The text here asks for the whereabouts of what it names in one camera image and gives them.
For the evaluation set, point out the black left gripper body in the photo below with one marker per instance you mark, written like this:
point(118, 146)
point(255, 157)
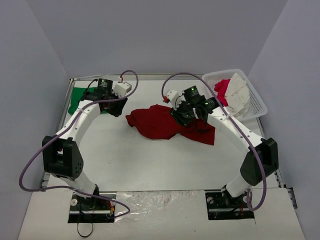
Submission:
point(116, 105)

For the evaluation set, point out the white plastic laundry basket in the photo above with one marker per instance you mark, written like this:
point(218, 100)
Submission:
point(256, 108)

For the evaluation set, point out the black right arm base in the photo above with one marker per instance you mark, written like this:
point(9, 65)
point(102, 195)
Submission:
point(222, 208)

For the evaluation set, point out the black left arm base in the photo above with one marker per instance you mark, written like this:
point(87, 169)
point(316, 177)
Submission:
point(90, 210)

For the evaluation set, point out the pink t shirt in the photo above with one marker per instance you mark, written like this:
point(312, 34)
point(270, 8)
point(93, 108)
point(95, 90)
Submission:
point(221, 89)

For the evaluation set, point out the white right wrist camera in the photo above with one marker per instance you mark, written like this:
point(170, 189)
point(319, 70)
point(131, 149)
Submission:
point(175, 98)

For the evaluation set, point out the cream white t shirt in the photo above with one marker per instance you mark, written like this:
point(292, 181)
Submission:
point(237, 96)

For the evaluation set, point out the white foam front board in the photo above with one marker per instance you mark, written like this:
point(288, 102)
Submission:
point(160, 215)

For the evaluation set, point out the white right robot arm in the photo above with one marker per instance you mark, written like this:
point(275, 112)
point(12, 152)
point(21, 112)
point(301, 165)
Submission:
point(250, 144)

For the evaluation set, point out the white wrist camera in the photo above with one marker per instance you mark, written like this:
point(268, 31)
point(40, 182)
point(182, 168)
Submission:
point(121, 89)
point(175, 98)

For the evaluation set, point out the folded green t shirt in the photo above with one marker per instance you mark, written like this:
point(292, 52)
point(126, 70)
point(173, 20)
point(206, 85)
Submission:
point(77, 93)

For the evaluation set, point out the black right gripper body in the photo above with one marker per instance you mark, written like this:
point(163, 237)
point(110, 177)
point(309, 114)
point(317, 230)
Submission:
point(180, 116)

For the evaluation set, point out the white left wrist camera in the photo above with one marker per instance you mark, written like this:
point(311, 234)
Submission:
point(121, 89)

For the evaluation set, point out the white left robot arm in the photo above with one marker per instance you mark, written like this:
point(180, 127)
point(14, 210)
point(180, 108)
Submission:
point(62, 159)

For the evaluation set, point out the dark red t shirt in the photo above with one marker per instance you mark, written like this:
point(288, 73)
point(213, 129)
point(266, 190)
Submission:
point(156, 123)

